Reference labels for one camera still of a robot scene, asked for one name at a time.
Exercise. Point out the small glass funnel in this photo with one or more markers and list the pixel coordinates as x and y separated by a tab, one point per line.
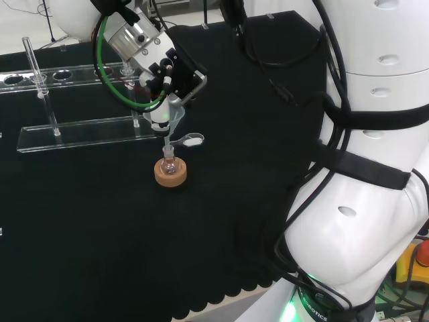
126	70

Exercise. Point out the yellow stop button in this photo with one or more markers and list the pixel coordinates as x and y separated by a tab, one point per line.
407	265

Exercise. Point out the white plastic funnel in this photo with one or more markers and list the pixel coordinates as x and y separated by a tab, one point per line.
178	117

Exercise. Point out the long clear glass tube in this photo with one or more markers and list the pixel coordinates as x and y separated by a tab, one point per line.
33	63

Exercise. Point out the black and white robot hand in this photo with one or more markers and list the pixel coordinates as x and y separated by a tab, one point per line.
182	80

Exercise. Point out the black cloth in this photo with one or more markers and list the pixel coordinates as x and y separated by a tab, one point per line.
100	234

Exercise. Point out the round-bottom glass flask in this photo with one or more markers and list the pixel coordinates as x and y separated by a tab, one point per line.
168	166

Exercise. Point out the clear funnel stand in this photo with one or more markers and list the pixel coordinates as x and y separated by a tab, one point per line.
83	134

